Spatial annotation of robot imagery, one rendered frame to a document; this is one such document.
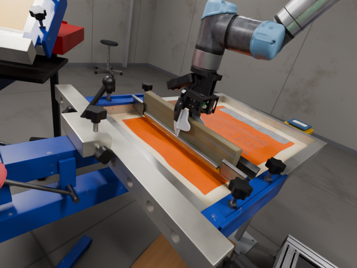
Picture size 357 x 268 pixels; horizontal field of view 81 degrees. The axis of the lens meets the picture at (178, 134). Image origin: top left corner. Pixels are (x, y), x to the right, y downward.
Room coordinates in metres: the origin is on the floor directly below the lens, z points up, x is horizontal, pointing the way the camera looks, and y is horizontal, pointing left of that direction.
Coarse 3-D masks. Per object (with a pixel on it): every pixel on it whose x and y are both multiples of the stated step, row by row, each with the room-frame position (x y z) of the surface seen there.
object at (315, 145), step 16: (224, 96) 1.18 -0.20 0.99; (112, 112) 0.69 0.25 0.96; (128, 112) 0.74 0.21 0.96; (256, 112) 1.04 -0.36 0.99; (288, 128) 0.92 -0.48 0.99; (320, 144) 0.81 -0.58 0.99; (288, 160) 0.61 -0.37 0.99; (304, 160) 0.63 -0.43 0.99; (288, 176) 0.55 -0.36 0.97; (192, 192) 0.35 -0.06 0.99
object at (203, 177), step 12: (180, 144) 0.60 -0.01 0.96; (276, 144) 0.78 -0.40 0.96; (288, 144) 0.82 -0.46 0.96; (168, 156) 0.51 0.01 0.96; (180, 156) 0.53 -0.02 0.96; (192, 156) 0.54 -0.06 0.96; (252, 156) 0.64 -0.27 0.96; (264, 156) 0.66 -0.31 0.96; (180, 168) 0.47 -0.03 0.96; (192, 168) 0.48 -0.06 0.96; (204, 168) 0.50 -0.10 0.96; (192, 180) 0.43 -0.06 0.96; (204, 180) 0.44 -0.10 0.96; (216, 180) 0.46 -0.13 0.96; (204, 192) 0.40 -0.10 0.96
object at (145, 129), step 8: (224, 112) 1.01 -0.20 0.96; (128, 120) 0.67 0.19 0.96; (136, 120) 0.69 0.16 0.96; (144, 120) 0.70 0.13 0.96; (232, 120) 0.93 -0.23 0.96; (136, 128) 0.63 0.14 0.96; (144, 128) 0.64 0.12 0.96; (152, 128) 0.66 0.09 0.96; (144, 136) 0.59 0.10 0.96; (152, 136) 0.60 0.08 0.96; (160, 136) 0.62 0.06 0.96; (168, 136) 0.63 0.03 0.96; (152, 144) 0.56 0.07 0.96; (160, 144) 0.57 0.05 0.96; (168, 144) 0.58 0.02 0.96; (176, 144) 0.59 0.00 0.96
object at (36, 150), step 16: (16, 144) 0.30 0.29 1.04; (32, 144) 0.31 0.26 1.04; (48, 144) 0.33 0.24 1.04; (64, 144) 0.34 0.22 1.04; (16, 160) 0.26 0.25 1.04; (32, 160) 0.28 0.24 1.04; (48, 160) 0.30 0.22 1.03; (80, 160) 0.34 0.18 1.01; (96, 160) 0.36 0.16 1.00; (16, 176) 0.26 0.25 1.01; (32, 176) 0.27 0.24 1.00; (48, 176) 0.29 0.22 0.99
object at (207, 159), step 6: (144, 114) 0.69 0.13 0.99; (150, 114) 0.68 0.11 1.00; (156, 120) 0.65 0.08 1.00; (162, 126) 0.62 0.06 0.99; (168, 132) 0.59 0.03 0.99; (174, 132) 0.59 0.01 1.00; (180, 138) 0.56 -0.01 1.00; (186, 144) 0.54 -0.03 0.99; (192, 150) 0.52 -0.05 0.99; (198, 150) 0.52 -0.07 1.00; (204, 156) 0.50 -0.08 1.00; (210, 162) 0.48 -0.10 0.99; (216, 168) 0.46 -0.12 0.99
